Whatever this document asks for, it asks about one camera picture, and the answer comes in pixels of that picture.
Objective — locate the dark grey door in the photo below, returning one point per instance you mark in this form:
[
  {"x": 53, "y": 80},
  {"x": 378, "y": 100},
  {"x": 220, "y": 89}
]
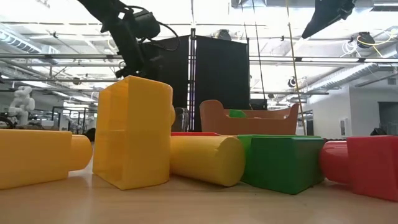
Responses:
[{"x": 388, "y": 118}]

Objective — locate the white humanoid robot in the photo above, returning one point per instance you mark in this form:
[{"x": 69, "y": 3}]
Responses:
[{"x": 21, "y": 104}]

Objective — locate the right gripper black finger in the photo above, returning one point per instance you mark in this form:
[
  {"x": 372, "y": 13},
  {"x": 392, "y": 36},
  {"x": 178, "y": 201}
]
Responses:
[{"x": 323, "y": 18}]

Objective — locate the black bag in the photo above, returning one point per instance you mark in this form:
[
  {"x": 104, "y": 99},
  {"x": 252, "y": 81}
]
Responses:
[{"x": 378, "y": 131}]

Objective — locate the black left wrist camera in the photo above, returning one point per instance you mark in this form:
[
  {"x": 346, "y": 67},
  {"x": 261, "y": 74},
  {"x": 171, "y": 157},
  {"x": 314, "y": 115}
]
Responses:
[{"x": 146, "y": 25}]

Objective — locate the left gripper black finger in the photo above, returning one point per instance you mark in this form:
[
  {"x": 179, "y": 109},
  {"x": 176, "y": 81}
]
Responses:
[{"x": 133, "y": 72}]

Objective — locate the yellow cylinder block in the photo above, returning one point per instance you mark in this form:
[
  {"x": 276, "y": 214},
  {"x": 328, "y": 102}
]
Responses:
[{"x": 205, "y": 160}]

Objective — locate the green building block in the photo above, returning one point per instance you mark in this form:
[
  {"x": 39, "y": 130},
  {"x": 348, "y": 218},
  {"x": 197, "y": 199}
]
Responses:
[
  {"x": 283, "y": 163},
  {"x": 237, "y": 114}
]

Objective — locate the orange plastic bin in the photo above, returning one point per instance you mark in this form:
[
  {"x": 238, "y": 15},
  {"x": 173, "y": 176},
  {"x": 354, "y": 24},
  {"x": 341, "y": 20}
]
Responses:
[{"x": 264, "y": 124}]

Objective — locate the black round ceiling device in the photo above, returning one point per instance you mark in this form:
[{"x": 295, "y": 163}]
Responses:
[{"x": 291, "y": 82}]

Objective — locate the black metal shelf frame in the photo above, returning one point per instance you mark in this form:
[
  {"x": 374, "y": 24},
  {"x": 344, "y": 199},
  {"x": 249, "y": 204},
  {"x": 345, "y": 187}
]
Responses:
[{"x": 74, "y": 116}]

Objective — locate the silver ceiling duct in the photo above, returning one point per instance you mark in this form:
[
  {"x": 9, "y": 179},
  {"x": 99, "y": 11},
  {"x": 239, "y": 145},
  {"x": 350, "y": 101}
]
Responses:
[{"x": 351, "y": 74}]

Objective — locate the red building block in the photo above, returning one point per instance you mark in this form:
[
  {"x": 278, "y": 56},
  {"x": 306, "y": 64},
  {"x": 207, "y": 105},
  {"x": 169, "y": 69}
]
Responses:
[
  {"x": 370, "y": 165},
  {"x": 192, "y": 133}
]

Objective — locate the black round object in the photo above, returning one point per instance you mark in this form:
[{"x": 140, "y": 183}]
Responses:
[{"x": 90, "y": 134}]

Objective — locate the yellow hollow building block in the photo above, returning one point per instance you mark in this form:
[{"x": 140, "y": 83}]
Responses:
[{"x": 140, "y": 133}]

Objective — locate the black folding screen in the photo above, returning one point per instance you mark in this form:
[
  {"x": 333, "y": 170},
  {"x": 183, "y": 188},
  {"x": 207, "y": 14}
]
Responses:
[{"x": 222, "y": 71}]

